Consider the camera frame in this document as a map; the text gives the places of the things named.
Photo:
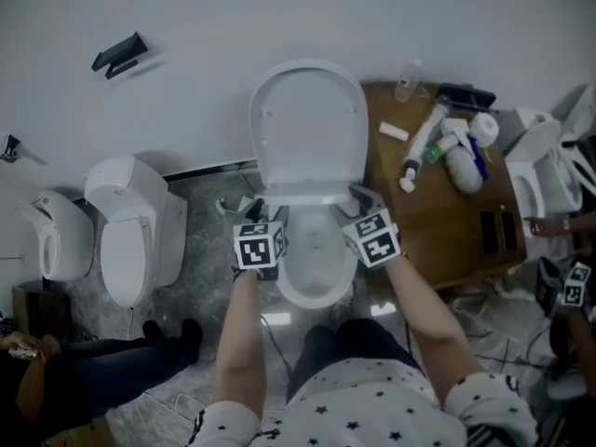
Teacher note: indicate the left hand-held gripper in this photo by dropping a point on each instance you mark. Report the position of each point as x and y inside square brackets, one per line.
[258, 247]

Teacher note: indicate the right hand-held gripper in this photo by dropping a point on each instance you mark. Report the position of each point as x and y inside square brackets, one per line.
[375, 240]

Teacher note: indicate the raised white toilet lid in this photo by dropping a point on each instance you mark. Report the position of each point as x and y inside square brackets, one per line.
[307, 124]

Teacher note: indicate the person's right forearm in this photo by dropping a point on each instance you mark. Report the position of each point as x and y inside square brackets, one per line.
[428, 333]

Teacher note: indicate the person's left forearm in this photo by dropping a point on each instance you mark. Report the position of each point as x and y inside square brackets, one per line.
[239, 342]

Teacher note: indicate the white toilet bowl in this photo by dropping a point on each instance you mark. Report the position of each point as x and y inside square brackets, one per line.
[312, 249]

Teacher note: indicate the white toilet paper roll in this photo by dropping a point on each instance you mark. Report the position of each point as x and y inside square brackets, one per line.
[484, 128]

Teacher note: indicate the white toilet with closed lid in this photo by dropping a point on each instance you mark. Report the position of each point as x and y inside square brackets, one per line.
[125, 259]

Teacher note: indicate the white toilet with square tank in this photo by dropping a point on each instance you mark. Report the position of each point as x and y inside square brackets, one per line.
[524, 180]

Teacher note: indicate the small white toilet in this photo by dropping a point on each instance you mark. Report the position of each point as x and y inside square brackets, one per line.
[74, 231]

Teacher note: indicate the white rounded toilet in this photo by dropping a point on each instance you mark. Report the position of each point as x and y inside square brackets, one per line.
[559, 189]

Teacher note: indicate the white paper scrap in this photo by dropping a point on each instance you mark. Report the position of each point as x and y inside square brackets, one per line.
[244, 203]

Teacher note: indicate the small white piece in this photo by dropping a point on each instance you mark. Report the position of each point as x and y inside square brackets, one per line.
[406, 185]

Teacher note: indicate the large brown cardboard box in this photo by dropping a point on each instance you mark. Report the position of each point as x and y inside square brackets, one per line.
[433, 231]

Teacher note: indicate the white oblong block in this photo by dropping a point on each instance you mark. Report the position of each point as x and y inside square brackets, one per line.
[393, 130]

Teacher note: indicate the green capped container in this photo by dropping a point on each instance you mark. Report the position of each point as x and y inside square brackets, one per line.
[432, 154]

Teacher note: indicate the white caulk tube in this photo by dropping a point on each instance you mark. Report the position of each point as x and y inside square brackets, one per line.
[426, 138]

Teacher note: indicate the white flat packet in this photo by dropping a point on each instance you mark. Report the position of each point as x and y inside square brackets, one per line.
[454, 126]

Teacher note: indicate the blue plastic item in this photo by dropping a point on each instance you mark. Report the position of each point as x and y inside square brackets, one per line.
[479, 166]

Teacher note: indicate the clear plastic bottle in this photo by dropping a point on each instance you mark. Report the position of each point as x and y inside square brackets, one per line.
[406, 86]

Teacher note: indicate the person's black trousers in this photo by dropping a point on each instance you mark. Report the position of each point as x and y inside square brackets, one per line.
[344, 347]

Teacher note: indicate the black tray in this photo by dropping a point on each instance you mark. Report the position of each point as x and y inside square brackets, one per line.
[465, 96]

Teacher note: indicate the person's star-print shirt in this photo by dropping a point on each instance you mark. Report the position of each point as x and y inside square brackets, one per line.
[363, 408]

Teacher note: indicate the brown wooden crate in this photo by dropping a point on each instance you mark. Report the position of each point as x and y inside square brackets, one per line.
[42, 310]

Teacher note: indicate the black wall shelf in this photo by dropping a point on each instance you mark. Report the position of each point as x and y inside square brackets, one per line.
[118, 49]

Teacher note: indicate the black wall fixture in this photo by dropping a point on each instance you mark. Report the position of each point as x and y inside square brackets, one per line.
[9, 149]

